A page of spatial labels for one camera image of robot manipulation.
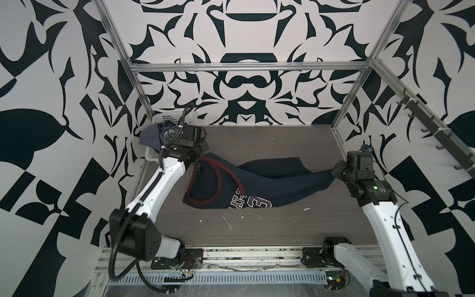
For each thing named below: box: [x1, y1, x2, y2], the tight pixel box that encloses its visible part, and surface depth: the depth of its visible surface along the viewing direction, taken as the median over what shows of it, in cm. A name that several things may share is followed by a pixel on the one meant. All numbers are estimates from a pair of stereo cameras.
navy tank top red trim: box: [183, 153, 336, 210], surface depth 88 cm
